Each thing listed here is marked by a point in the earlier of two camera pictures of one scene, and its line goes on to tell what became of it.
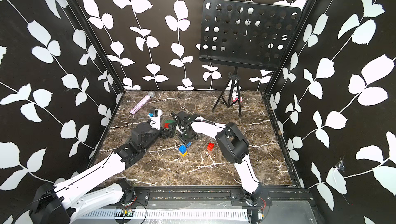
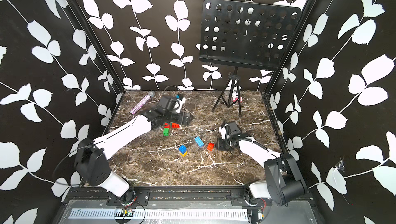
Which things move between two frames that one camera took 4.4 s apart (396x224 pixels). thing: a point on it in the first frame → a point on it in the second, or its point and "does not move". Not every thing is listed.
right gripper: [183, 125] → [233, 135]
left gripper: [164, 135] → [181, 121]
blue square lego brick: [182, 149] does not move
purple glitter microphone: [142, 102] does not move
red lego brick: [210, 146] does not move
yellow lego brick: [184, 154] does not move
